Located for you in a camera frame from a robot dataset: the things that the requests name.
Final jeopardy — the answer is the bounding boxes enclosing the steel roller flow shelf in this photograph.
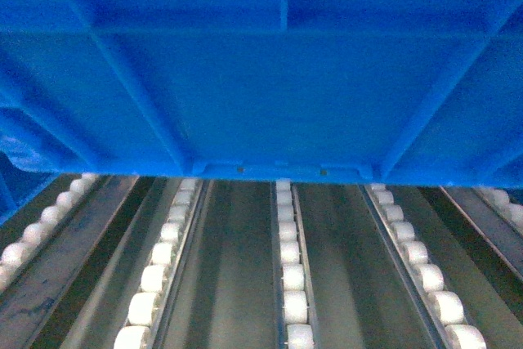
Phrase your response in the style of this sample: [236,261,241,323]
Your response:
[1,173,522,348]

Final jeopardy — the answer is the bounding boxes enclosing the large blue plastic crate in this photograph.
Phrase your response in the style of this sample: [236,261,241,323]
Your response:
[1,0,522,219]

